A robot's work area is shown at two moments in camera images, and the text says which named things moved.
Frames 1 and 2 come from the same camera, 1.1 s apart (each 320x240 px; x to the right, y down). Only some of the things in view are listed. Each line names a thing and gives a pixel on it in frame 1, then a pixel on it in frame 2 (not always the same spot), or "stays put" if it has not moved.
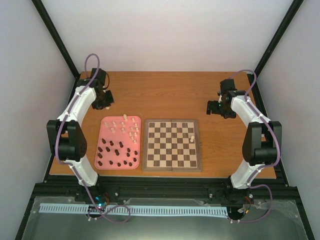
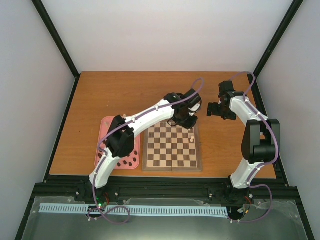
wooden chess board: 167,147 stays put
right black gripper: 214,109 stays put
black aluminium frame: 281,188 stays put
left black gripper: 96,106 → 188,126
